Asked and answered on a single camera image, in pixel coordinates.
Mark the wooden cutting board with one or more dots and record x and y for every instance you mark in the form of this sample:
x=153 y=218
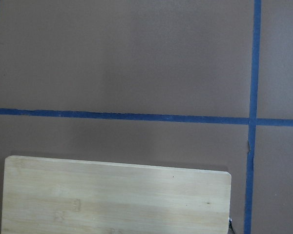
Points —
x=62 y=196

